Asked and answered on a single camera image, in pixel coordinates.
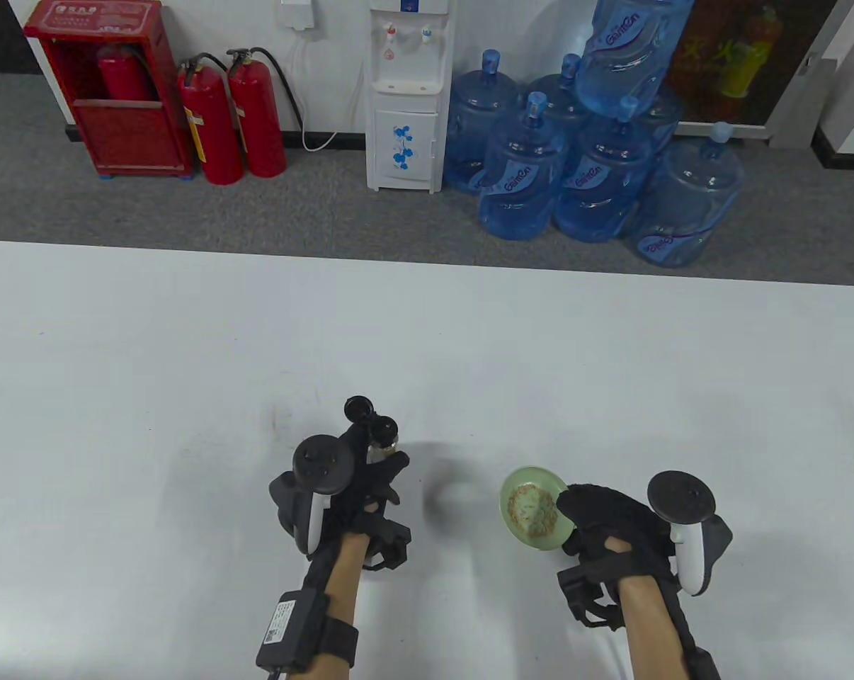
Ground person's right hand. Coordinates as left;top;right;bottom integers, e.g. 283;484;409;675
555;484;677;567

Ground person's left hand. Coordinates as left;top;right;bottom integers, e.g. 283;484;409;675
326;424;411;548

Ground small glass bottle black cap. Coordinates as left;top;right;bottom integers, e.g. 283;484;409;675
365;415;401;465

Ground green round plate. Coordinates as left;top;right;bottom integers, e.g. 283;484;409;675
499;465;573;551

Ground person's right forearm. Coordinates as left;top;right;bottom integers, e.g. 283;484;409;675
615;549;722;680

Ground person's left forearm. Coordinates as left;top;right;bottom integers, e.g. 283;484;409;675
307;531;371;680

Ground brown food residue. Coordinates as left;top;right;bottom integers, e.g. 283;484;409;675
507;484;560;540

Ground black white left wrist controller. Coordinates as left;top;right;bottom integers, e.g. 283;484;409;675
268;433;358;558

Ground black white wrist controller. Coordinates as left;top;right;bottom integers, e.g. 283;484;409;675
646;470;734;597
268;433;358;558

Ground black white right wrist controller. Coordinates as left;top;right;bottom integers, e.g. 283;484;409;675
646;470;734;597

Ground pile of blue water jugs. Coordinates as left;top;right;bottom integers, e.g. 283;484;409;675
443;0;746;269

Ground white water dispenser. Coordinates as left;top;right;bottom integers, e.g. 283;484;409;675
365;0;457;194

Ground red fire extinguisher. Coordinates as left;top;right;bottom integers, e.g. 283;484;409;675
226;47;305;180
97;42;156;104
177;52;244;187

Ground red fire extinguisher cabinet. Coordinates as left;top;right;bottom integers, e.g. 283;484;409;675
23;0;195;182

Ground dark colourful poster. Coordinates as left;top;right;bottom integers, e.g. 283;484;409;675
671;0;840;126

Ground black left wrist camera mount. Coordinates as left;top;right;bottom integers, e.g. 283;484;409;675
362;517;412;572

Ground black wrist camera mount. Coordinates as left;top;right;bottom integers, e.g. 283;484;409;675
557;556;630;630
362;517;412;572

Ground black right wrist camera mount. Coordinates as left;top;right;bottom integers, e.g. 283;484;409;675
557;556;630;630

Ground black box with strap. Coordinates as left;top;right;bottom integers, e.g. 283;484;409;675
255;590;360;680

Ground white power cable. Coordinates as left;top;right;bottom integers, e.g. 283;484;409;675
289;28;368;152

